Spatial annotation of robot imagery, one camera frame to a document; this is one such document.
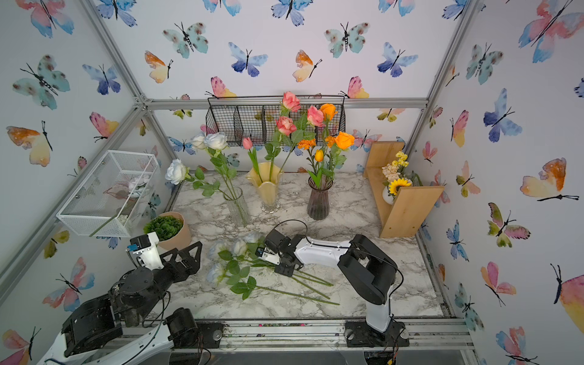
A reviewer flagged wooden wall shelf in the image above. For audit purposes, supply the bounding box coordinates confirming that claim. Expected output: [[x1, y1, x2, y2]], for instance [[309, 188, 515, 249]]
[[363, 141, 444, 238]]

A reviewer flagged sunflower bouquet in white vase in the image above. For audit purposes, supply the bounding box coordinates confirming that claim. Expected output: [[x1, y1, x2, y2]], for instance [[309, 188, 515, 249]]
[[382, 151, 423, 205]]

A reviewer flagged black wire wall basket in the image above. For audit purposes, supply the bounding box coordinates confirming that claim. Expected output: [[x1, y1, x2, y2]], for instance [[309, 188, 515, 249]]
[[205, 94, 346, 146]]

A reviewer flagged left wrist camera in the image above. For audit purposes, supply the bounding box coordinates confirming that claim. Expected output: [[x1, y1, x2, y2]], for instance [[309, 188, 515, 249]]
[[127, 232, 164, 270]]

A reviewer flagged yellow ruffled glass vase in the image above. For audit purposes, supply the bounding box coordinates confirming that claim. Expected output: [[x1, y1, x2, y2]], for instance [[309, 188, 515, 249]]
[[246, 162, 284, 213]]

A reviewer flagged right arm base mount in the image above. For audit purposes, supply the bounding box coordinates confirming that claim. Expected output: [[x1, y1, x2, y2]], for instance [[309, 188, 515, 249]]
[[345, 319, 410, 348]]

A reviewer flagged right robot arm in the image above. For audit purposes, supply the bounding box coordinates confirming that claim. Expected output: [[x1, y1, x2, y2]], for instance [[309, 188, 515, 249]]
[[255, 229, 403, 335]]

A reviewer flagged clear glass vase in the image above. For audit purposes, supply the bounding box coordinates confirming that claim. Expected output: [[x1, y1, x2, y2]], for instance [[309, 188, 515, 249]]
[[223, 187, 251, 227]]

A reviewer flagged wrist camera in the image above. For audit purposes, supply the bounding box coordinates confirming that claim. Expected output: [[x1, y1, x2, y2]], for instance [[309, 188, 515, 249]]
[[255, 247, 281, 266], [127, 232, 164, 270]]

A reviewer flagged aluminium front rail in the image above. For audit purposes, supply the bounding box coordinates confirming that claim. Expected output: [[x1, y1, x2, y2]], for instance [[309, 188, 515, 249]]
[[118, 318, 475, 353]]

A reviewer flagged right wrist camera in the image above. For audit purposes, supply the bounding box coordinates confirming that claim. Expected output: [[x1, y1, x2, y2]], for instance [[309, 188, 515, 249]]
[[255, 247, 281, 266]]

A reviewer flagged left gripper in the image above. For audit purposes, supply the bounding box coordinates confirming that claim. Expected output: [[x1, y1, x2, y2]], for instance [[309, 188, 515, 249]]
[[132, 240, 202, 322]]

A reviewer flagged orange yellow tulip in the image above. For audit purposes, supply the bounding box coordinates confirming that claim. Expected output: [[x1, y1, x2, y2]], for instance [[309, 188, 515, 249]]
[[308, 148, 328, 189]]

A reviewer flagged pink rose tall stem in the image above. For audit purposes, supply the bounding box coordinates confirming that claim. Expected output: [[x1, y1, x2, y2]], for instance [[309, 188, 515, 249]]
[[268, 90, 302, 183]]

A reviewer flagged small pink rosebud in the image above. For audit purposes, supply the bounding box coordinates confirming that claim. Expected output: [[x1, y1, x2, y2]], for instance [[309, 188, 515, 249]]
[[242, 137, 263, 183]]

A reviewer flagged purple ribbed glass vase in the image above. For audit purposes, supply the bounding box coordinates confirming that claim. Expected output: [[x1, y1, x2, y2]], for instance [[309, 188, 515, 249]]
[[307, 177, 334, 221]]

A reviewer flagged orange rose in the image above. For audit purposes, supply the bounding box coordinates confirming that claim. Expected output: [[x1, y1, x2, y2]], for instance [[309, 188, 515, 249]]
[[334, 132, 355, 172], [319, 103, 337, 139]]

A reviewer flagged white mesh wall box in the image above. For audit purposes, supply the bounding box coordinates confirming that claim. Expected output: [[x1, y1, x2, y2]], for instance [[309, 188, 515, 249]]
[[56, 150, 160, 237]]

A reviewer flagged orange marigold flower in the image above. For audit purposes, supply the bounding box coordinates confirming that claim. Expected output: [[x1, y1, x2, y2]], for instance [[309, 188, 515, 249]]
[[297, 139, 322, 183]]

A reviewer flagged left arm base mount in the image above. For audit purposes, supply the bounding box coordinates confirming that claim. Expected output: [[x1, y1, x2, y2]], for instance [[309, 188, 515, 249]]
[[163, 307, 225, 349]]

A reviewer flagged green succulent in pink pot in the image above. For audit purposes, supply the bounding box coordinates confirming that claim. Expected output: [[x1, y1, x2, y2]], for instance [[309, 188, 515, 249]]
[[143, 211, 192, 251]]

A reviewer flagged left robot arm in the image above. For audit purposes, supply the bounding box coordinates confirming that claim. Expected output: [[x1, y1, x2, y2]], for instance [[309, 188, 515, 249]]
[[38, 242, 202, 364]]

